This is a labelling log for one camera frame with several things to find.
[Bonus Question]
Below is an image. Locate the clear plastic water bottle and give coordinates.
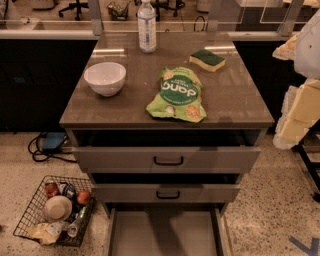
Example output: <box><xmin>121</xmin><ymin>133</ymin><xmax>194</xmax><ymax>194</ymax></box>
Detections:
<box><xmin>137</xmin><ymin>0</ymin><xmax>157</xmax><ymax>53</ymax></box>

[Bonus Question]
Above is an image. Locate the red apple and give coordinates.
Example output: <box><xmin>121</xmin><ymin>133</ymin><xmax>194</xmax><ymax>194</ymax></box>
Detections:
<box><xmin>77</xmin><ymin>190</ymin><xmax>91</xmax><ymax>205</ymax></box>

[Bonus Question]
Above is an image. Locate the middle drawer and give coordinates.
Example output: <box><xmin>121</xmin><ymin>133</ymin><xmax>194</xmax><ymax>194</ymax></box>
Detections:
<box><xmin>93</xmin><ymin>184</ymin><xmax>240</xmax><ymax>203</ymax></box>

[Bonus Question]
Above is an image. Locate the drawer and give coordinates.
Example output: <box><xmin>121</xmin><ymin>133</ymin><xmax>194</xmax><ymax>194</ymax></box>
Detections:
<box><xmin>93</xmin><ymin>184</ymin><xmax>240</xmax><ymax>203</ymax></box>
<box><xmin>73</xmin><ymin>146</ymin><xmax>260</xmax><ymax>174</ymax></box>
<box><xmin>104</xmin><ymin>207</ymin><xmax>231</xmax><ymax>256</ymax></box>

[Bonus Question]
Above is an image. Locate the top drawer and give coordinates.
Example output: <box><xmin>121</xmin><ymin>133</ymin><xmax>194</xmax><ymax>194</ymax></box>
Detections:
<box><xmin>73</xmin><ymin>146</ymin><xmax>260</xmax><ymax>174</ymax></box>

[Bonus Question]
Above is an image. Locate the white ceramic bowl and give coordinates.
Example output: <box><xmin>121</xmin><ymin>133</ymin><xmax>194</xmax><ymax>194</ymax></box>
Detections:
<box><xmin>84</xmin><ymin>62</ymin><xmax>126</xmax><ymax>97</ymax></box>

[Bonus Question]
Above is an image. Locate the green snack bag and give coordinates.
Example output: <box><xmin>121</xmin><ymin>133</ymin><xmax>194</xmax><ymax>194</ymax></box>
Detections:
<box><xmin>146</xmin><ymin>67</ymin><xmax>207</xmax><ymax>123</ymax></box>

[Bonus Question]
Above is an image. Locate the blue power box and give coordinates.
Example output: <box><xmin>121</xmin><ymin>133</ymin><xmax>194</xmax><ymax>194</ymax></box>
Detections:
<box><xmin>42</xmin><ymin>132</ymin><xmax>66</xmax><ymax>152</ymax></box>

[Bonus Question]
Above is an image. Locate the black wire basket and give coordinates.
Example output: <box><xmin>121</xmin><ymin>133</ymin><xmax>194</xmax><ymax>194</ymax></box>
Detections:
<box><xmin>14</xmin><ymin>175</ymin><xmax>95</xmax><ymax>247</ymax></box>

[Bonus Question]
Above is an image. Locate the grey drawer cabinet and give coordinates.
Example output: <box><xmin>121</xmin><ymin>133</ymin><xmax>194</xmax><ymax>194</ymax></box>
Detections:
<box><xmin>60</xmin><ymin>32</ymin><xmax>273</xmax><ymax>256</ymax></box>

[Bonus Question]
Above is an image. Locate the glass bottle in basket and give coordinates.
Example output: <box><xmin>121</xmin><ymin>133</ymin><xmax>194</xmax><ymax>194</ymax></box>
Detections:
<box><xmin>67</xmin><ymin>207</ymin><xmax>87</xmax><ymax>238</ymax></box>

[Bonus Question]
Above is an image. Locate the bottom drawer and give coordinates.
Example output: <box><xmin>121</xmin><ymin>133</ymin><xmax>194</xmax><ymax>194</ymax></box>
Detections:
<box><xmin>104</xmin><ymin>207</ymin><xmax>231</xmax><ymax>256</ymax></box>

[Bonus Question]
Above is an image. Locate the beige round lid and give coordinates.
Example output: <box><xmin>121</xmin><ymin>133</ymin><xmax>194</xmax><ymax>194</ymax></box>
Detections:
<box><xmin>43</xmin><ymin>195</ymin><xmax>72</xmax><ymax>222</ymax></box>

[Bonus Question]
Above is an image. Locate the yellow crumpled bag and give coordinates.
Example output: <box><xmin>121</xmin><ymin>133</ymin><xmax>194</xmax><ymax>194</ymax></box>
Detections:
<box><xmin>26</xmin><ymin>223</ymin><xmax>62</xmax><ymax>245</ymax></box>

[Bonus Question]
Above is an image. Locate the green and yellow sponge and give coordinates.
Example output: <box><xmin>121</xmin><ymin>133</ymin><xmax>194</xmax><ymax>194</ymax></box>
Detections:
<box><xmin>189</xmin><ymin>49</ymin><xmax>225</xmax><ymax>72</ymax></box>

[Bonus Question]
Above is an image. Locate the black cable bundle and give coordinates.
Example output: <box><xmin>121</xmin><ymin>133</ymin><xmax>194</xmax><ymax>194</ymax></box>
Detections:
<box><xmin>27</xmin><ymin>131</ymin><xmax>78</xmax><ymax>164</ymax></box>

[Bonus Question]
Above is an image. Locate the red can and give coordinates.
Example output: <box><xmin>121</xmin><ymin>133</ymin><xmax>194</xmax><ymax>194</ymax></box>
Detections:
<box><xmin>45</xmin><ymin>181</ymin><xmax>60</xmax><ymax>199</ymax></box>

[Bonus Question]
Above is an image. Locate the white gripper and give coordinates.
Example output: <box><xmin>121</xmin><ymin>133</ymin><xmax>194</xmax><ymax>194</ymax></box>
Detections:
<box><xmin>272</xmin><ymin>9</ymin><xmax>320</xmax><ymax>150</ymax></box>

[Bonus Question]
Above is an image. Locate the black office chair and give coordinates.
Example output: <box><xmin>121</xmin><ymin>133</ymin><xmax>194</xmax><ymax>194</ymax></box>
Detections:
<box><xmin>58</xmin><ymin>0</ymin><xmax>89</xmax><ymax>21</ymax></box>

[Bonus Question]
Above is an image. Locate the black metal stand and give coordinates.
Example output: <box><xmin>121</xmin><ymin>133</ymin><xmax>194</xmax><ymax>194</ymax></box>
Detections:
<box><xmin>297</xmin><ymin>121</ymin><xmax>320</xmax><ymax>203</ymax></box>

